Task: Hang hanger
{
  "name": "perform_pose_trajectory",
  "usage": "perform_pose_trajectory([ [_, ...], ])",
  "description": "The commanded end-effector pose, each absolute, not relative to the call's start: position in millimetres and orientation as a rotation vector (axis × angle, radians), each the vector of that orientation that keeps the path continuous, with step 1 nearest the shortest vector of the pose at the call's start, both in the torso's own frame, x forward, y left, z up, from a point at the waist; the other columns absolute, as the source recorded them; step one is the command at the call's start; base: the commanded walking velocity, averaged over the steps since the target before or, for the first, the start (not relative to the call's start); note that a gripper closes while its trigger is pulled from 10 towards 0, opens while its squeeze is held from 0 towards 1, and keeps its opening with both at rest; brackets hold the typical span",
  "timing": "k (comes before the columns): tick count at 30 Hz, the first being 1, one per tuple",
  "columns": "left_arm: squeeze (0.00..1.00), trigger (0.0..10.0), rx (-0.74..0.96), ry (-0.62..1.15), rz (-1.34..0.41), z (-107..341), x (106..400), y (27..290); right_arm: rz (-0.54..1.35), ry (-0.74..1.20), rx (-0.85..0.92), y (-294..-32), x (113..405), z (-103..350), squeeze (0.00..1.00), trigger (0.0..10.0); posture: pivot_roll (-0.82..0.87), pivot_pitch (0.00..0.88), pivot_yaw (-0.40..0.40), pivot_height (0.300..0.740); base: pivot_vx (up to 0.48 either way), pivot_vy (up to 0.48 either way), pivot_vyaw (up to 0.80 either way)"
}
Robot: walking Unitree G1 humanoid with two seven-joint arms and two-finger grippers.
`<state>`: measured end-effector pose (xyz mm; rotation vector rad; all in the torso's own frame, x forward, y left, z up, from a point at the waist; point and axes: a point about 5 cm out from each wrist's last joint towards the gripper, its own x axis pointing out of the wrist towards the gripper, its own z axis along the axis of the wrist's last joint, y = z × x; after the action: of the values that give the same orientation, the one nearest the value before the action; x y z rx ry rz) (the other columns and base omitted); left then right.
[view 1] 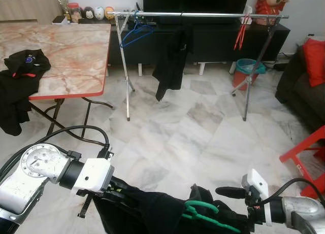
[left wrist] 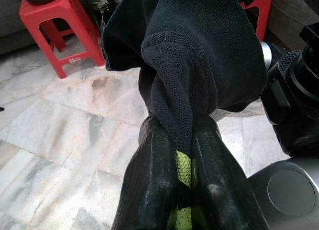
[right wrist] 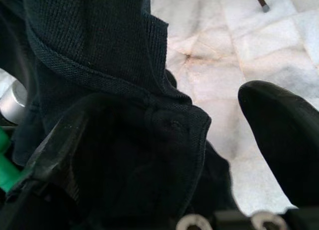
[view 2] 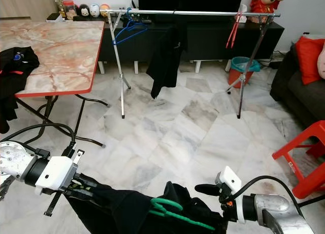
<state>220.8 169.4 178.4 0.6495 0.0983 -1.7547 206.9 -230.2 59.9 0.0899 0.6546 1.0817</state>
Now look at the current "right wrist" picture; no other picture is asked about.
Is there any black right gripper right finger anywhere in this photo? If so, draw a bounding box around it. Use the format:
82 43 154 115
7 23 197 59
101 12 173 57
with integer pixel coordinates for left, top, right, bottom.
238 80 319 209

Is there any black shirt green logo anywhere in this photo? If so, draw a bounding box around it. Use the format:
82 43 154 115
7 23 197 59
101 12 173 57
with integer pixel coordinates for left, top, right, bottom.
0 0 239 230

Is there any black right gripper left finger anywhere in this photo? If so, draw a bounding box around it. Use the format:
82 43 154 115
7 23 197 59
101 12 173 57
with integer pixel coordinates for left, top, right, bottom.
23 96 100 200

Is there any green plastic hanger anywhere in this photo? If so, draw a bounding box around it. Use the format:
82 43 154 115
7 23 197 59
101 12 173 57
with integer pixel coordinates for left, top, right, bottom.
0 126 21 194

